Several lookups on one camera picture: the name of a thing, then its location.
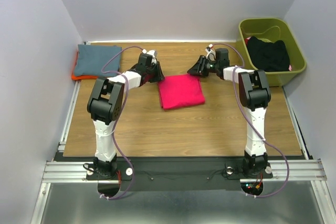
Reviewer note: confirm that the pink red t shirt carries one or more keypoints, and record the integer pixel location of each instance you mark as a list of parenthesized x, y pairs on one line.
[(180, 91)]

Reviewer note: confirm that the folded orange t shirt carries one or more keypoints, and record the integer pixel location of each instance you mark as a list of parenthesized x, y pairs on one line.
[(89, 66)]

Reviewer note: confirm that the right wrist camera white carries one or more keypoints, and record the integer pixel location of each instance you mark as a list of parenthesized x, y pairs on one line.
[(210, 53)]

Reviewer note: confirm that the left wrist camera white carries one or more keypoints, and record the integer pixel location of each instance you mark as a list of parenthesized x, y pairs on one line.
[(152, 53)]

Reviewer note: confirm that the black t shirt in bin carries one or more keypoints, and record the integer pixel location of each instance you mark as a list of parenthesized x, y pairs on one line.
[(268, 56)]

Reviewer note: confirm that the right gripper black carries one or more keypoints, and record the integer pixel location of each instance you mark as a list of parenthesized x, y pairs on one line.
[(198, 68)]

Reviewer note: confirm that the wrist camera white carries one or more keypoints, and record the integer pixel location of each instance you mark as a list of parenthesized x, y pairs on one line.
[(152, 53), (210, 53)]

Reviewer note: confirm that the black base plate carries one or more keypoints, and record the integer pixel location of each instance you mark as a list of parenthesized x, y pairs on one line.
[(172, 174)]

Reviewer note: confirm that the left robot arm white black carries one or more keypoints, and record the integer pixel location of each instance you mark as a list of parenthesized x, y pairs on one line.
[(106, 103)]

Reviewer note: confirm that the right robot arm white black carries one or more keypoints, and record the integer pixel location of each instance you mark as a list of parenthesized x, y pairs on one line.
[(253, 95)]

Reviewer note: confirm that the folded blue grey t shirt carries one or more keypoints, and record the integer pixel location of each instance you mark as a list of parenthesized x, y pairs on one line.
[(97, 49)]

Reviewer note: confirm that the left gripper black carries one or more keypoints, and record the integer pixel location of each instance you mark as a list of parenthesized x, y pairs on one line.
[(159, 75)]

